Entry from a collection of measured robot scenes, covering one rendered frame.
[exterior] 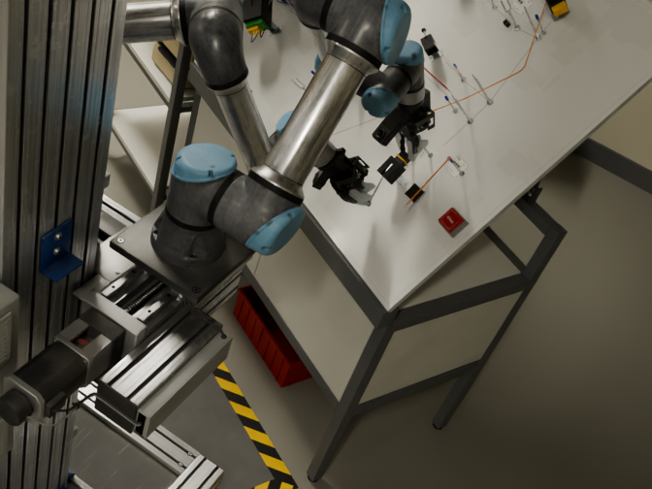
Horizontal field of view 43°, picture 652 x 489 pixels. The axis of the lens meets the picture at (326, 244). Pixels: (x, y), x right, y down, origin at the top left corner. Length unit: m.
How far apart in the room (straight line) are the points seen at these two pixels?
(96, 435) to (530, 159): 1.45
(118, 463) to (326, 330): 0.71
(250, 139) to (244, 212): 0.37
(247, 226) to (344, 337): 0.95
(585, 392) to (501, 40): 1.73
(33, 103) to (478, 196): 1.23
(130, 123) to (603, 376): 2.27
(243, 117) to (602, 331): 2.47
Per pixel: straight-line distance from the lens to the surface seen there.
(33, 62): 1.28
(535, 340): 3.68
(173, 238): 1.65
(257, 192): 1.52
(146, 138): 3.54
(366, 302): 2.21
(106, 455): 2.52
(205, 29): 1.77
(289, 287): 2.60
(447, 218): 2.14
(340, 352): 2.45
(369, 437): 3.01
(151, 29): 1.88
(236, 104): 1.81
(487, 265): 2.57
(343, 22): 1.54
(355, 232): 2.27
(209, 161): 1.57
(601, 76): 2.24
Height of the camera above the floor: 2.33
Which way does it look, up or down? 40 degrees down
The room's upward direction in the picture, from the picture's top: 21 degrees clockwise
